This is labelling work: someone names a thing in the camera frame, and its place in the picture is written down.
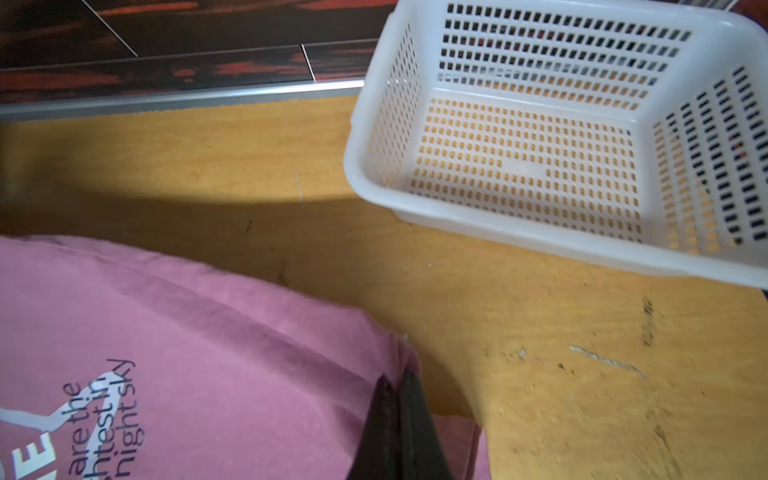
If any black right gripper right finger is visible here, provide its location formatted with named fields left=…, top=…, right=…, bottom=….
left=398, top=370, right=453, bottom=480

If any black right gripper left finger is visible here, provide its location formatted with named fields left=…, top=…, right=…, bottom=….
left=347, top=375, right=402, bottom=480

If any magenta t-shirt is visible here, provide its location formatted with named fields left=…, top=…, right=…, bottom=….
left=1, top=236, right=490, bottom=479

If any white perforated plastic basket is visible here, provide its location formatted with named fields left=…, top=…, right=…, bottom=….
left=344, top=1, right=767, bottom=289

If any aluminium back floor rail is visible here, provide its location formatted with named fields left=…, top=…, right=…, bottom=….
left=1, top=78, right=364, bottom=122

